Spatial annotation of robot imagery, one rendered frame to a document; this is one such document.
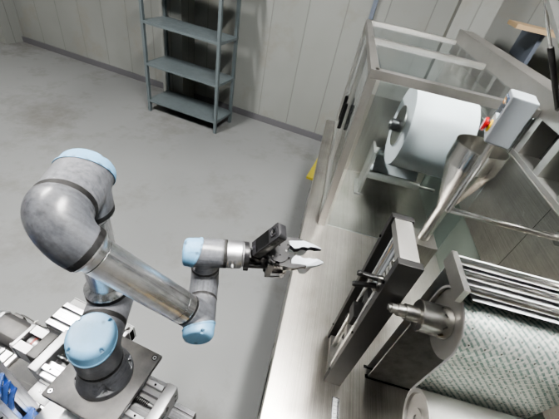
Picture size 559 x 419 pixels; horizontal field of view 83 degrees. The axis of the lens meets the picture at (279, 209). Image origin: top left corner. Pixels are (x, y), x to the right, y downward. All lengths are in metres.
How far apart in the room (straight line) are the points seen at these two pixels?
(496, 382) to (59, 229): 0.84
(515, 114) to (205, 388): 1.78
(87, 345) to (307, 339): 0.62
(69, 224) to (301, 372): 0.74
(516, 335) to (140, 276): 0.71
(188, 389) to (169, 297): 1.26
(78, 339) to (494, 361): 0.90
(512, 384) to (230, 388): 1.46
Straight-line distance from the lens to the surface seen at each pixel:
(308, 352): 1.10
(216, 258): 0.82
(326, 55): 3.99
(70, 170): 0.72
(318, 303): 1.20
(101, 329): 0.96
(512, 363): 0.75
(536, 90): 1.43
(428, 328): 0.72
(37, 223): 0.67
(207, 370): 2.01
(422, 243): 1.19
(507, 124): 0.81
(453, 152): 1.02
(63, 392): 1.17
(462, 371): 0.76
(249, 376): 2.01
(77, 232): 0.66
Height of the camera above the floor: 1.85
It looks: 39 degrees down
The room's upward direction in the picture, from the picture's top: 13 degrees clockwise
